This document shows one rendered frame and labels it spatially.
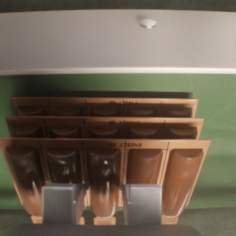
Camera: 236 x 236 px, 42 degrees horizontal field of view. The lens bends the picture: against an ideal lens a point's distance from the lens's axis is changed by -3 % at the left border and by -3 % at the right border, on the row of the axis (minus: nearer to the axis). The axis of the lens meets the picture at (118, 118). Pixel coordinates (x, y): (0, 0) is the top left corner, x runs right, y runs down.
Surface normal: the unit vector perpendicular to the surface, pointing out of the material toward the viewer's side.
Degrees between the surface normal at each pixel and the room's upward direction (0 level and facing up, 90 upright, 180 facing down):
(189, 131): 90
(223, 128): 2
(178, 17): 90
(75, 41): 90
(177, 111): 90
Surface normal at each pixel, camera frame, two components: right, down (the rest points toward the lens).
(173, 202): -0.22, 0.66
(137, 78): 0.01, 0.69
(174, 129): 0.03, -0.73
